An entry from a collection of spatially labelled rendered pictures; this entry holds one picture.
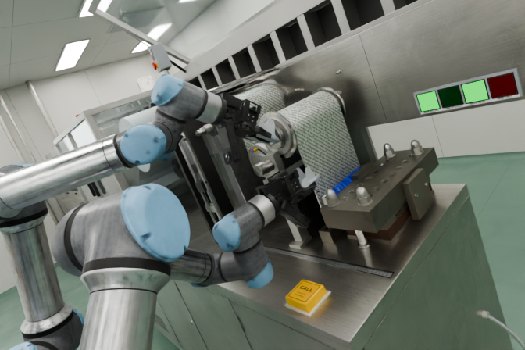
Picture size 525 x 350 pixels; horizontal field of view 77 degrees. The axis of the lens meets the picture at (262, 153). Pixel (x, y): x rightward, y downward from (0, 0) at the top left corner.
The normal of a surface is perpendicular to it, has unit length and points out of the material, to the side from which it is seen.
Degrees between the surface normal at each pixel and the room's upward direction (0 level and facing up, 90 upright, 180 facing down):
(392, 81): 90
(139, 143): 90
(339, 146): 90
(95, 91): 90
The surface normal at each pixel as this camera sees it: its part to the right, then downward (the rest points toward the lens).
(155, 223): 0.87, -0.40
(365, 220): -0.70, 0.40
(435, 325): 0.62, -0.09
